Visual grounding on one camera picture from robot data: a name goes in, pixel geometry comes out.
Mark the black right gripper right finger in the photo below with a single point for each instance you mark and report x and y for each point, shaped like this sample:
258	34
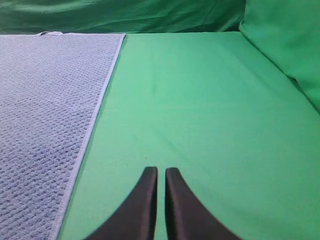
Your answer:
186	218

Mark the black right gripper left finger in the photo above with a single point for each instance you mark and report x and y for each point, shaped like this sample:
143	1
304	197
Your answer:
135	218

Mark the blue waffle-weave towel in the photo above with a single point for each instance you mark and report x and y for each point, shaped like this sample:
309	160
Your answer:
51	88

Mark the green backdrop cloth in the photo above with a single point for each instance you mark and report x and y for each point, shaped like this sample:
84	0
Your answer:
286	31

